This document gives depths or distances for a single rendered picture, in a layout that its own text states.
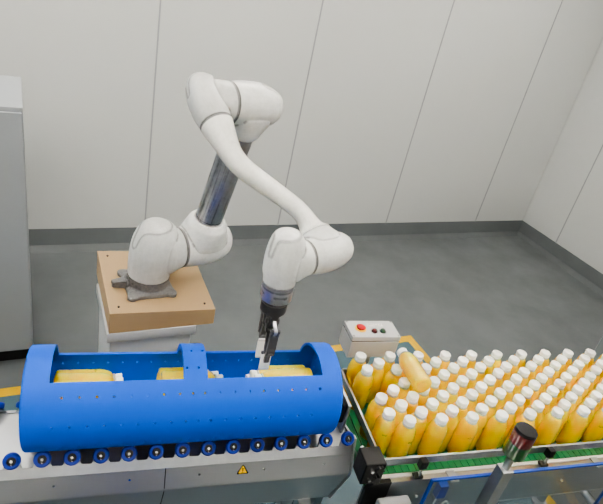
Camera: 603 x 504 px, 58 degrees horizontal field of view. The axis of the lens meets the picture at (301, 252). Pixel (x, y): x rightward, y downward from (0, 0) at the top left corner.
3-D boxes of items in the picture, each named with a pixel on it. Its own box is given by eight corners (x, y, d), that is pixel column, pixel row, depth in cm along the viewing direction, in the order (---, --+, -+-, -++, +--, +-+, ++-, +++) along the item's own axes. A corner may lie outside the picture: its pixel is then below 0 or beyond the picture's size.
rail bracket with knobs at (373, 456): (349, 464, 177) (357, 442, 172) (369, 462, 179) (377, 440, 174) (359, 490, 168) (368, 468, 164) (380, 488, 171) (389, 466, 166)
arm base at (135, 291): (105, 272, 206) (106, 260, 203) (163, 268, 218) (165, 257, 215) (117, 303, 193) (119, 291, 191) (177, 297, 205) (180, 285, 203)
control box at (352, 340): (338, 340, 215) (344, 319, 210) (384, 340, 221) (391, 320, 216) (346, 357, 207) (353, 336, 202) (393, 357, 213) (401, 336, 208)
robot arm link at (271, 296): (266, 290, 144) (262, 308, 147) (298, 291, 147) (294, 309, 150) (259, 271, 152) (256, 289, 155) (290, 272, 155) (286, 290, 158)
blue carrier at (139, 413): (37, 393, 169) (33, 323, 154) (306, 384, 196) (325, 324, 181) (21, 475, 146) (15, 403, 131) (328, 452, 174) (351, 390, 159)
